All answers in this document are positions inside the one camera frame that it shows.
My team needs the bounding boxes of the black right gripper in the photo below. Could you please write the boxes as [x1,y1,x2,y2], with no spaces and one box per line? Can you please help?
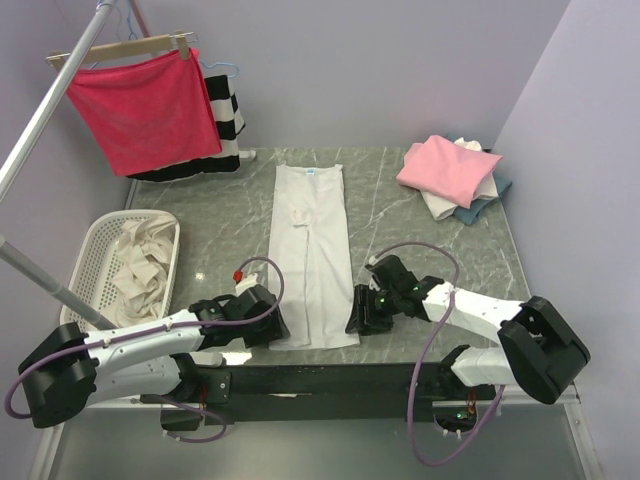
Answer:
[345,284,401,337]

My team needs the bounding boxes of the white t shirt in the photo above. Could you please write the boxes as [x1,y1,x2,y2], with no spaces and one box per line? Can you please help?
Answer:
[268,164,360,351]
[421,137,498,220]

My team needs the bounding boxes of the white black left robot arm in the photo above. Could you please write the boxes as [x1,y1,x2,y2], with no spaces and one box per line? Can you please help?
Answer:
[13,285,284,429]

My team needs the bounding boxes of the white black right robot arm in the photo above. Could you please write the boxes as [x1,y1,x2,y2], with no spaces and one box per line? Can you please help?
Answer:
[345,255,591,405]

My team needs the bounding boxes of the black base beam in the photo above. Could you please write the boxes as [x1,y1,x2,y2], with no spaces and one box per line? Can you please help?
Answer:
[139,363,499,431]

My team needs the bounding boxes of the cream clothes in basket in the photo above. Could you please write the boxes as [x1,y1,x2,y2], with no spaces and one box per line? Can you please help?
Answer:
[102,214,177,327]

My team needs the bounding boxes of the folded white t shirt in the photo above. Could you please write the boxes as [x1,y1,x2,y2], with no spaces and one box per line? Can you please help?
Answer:
[421,137,498,220]

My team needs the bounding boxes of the white plastic laundry basket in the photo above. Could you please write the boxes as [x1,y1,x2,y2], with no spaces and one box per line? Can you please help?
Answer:
[69,209,180,318]

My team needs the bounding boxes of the folded pink t shirt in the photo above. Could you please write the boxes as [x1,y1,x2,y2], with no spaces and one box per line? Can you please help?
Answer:
[396,135,502,208]

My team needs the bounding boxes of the black white checkered cloth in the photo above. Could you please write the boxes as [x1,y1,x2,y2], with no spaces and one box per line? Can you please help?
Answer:
[132,75,245,182]

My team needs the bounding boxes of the red hanging towel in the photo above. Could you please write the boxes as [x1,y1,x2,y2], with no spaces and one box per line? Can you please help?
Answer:
[67,48,222,177]

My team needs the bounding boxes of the metal clothes rack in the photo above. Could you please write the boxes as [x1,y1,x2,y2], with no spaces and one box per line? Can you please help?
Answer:
[0,0,259,361]

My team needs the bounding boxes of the wooden clip hanger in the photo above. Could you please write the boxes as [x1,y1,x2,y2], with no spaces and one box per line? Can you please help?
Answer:
[45,30,197,71]

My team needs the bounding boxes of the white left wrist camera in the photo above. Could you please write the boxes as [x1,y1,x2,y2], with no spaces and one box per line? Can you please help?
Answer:
[234,270,259,296]

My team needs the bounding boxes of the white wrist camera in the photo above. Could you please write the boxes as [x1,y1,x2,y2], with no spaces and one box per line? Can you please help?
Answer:
[234,270,259,296]
[366,256,381,291]

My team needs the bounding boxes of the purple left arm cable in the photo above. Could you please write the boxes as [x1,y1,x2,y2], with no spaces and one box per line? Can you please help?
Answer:
[3,255,287,445]

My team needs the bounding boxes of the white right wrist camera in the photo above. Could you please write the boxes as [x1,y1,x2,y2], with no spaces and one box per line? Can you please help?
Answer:
[366,256,381,291]

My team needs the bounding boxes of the aluminium rail frame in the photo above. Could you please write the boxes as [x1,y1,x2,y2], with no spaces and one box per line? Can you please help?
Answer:
[32,387,602,479]

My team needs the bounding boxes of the blue wire hanger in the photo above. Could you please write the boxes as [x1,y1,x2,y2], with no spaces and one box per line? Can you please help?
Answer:
[199,60,240,79]

